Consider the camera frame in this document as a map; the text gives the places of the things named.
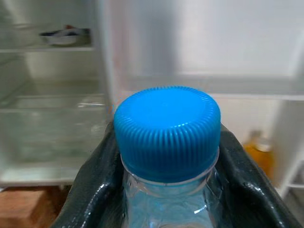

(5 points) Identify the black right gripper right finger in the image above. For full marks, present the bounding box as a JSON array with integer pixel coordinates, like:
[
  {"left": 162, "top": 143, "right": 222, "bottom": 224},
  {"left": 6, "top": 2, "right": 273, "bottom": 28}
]
[{"left": 213, "top": 123, "right": 304, "bottom": 228}]

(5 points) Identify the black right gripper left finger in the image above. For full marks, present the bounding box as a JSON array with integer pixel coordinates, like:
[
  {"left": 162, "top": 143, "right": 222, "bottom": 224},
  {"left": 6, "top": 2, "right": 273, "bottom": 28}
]
[{"left": 56, "top": 121, "right": 130, "bottom": 228}]

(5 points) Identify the clear water bottle blue cap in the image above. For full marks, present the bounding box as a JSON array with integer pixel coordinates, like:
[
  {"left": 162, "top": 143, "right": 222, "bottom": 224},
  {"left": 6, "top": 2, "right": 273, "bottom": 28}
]
[{"left": 113, "top": 85, "right": 223, "bottom": 228}]

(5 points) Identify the white fridge door shelf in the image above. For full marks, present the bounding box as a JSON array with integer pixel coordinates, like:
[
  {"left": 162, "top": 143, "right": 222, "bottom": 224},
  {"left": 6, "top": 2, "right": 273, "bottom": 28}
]
[
  {"left": 280, "top": 163, "right": 304, "bottom": 198},
  {"left": 123, "top": 75, "right": 304, "bottom": 101}
]

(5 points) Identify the clear fridge drawer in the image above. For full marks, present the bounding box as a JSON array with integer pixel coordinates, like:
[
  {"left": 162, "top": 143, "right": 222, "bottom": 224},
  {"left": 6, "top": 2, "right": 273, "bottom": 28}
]
[{"left": 0, "top": 111, "right": 112, "bottom": 188}]

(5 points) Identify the glass fridge shelf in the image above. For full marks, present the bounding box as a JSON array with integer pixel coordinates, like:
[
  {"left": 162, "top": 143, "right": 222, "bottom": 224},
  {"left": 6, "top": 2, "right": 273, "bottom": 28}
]
[{"left": 0, "top": 94, "right": 108, "bottom": 114}]

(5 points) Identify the silver fridge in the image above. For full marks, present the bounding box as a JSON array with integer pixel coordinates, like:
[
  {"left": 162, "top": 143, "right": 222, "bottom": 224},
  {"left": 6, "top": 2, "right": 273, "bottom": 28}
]
[{"left": 0, "top": 0, "right": 304, "bottom": 199}]

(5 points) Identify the bottle of orange liquid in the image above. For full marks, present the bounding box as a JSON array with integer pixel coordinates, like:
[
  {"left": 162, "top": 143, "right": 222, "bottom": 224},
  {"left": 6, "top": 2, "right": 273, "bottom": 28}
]
[{"left": 243, "top": 130, "right": 276, "bottom": 184}]

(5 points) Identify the wooden board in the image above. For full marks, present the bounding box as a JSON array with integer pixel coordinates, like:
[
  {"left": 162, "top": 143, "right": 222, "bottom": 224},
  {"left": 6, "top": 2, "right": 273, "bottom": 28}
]
[{"left": 0, "top": 186, "right": 72, "bottom": 228}]

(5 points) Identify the white bowl dark rim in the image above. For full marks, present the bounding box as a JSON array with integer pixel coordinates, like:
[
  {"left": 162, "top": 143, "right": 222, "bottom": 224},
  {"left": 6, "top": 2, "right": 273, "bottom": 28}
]
[{"left": 39, "top": 24, "right": 92, "bottom": 47}]

